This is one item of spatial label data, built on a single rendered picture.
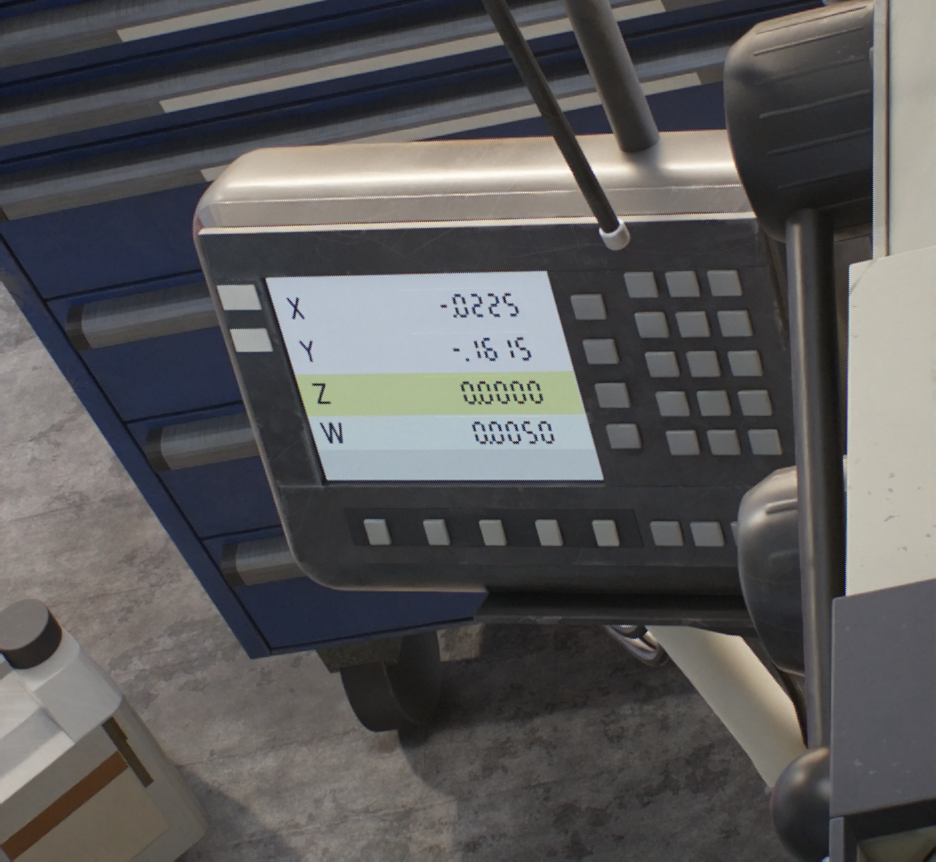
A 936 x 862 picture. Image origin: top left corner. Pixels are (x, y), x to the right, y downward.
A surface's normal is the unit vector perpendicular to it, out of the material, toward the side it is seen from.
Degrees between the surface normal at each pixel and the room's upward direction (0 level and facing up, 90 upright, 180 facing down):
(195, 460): 90
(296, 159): 19
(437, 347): 70
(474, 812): 0
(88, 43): 90
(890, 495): 0
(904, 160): 45
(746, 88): 32
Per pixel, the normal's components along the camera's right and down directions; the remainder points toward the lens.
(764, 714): 0.12, -0.07
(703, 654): -0.18, 0.17
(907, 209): -0.92, -0.31
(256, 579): -0.11, 0.75
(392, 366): -0.40, 0.50
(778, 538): -0.36, -0.34
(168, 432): -0.36, -0.65
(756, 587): -0.67, 0.11
